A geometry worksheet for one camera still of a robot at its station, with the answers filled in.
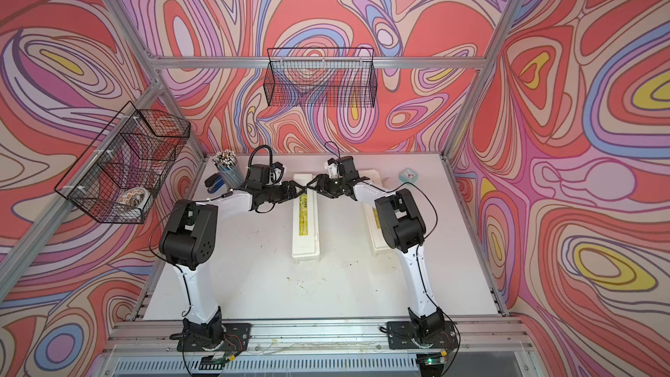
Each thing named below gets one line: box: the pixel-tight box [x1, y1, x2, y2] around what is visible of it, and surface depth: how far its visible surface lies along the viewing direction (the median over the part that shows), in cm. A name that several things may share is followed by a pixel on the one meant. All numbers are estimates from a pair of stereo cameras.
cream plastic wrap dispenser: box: [291, 173, 321, 264], surface depth 89 cm
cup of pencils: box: [211, 149, 245, 191], surface depth 98 cm
